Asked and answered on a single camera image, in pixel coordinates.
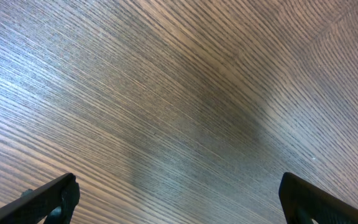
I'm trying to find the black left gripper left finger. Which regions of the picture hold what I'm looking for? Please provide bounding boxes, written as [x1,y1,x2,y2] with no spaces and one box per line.
[0,173,80,224]

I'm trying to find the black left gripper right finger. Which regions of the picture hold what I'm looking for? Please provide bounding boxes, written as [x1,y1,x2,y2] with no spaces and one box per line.
[278,172,358,224]

